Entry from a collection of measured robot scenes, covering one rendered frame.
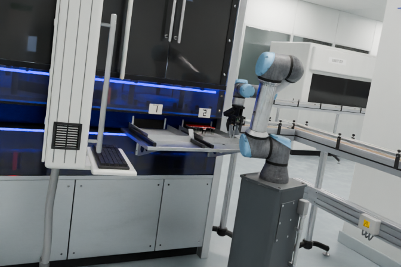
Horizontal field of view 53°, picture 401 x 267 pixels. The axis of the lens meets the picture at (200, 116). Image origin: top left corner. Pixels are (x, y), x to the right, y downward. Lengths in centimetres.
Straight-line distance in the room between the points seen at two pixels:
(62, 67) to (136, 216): 121
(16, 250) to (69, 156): 89
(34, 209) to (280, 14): 709
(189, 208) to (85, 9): 154
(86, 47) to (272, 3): 708
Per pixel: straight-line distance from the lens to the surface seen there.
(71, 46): 176
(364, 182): 360
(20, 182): 241
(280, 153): 209
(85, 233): 259
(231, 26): 268
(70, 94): 177
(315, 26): 935
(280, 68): 194
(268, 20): 856
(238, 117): 239
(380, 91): 354
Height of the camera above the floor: 132
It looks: 7 degrees down
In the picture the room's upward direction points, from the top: 8 degrees clockwise
